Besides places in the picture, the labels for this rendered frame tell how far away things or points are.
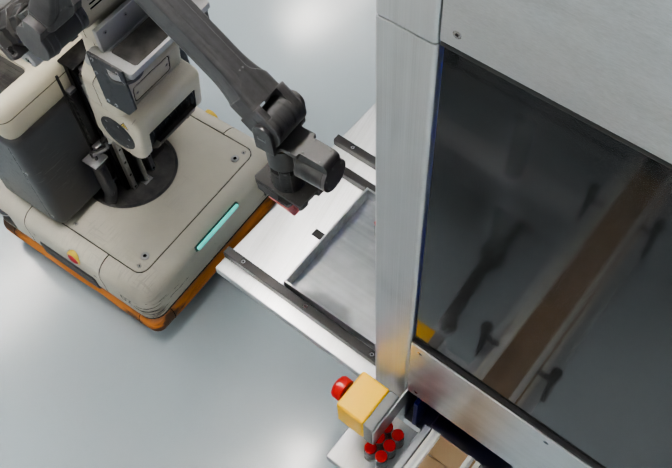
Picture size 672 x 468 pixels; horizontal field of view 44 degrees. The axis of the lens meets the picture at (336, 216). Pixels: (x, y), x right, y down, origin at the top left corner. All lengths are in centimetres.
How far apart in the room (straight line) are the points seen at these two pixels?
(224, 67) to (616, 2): 74
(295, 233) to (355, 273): 15
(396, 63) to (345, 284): 91
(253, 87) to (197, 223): 124
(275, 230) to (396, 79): 95
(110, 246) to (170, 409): 49
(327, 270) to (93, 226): 104
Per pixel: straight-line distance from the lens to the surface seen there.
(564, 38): 61
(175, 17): 121
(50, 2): 148
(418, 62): 72
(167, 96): 203
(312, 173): 126
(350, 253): 163
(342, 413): 137
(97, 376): 260
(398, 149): 83
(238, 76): 122
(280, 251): 165
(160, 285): 237
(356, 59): 312
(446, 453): 144
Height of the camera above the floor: 231
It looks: 58 degrees down
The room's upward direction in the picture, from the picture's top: 4 degrees counter-clockwise
